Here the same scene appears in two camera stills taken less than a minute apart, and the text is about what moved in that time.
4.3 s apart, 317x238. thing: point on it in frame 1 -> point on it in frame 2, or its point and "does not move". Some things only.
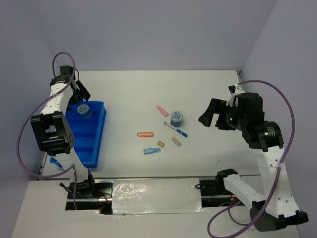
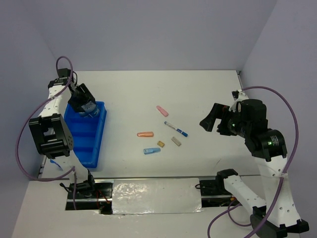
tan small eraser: (160, 144) does not move
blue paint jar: (176, 118) -> (90, 109)
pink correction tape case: (162, 111) does not move
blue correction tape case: (151, 150) does not move
